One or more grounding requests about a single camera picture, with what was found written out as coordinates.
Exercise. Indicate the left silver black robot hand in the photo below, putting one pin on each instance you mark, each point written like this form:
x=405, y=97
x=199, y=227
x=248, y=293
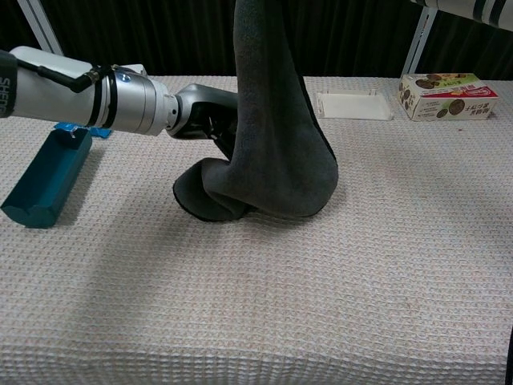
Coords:
x=196, y=112

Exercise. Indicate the green cloth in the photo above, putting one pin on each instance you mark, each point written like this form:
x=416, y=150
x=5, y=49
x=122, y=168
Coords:
x=272, y=140

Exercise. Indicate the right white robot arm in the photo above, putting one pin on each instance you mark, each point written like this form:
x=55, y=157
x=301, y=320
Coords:
x=469, y=10

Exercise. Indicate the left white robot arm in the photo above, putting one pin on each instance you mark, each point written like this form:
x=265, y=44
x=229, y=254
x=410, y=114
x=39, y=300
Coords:
x=60, y=96

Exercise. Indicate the white flat tray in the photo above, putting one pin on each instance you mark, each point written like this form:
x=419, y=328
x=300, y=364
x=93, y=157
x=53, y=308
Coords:
x=352, y=106

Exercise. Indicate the black pleated curtain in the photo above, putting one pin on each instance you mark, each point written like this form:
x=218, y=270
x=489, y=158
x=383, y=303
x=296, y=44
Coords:
x=160, y=36

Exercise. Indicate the blue snack packet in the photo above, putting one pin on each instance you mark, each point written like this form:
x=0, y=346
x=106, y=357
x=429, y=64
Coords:
x=100, y=132

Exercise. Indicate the long teal box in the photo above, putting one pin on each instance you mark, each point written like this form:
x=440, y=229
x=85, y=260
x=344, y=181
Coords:
x=44, y=184

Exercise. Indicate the beige waffle tablecloth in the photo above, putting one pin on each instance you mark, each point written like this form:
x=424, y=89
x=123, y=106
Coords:
x=280, y=288

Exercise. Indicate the cookie box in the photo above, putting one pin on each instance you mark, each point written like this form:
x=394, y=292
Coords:
x=445, y=98

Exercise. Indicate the aluminium frame post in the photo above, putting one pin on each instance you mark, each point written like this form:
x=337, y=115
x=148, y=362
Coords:
x=418, y=44
x=40, y=24

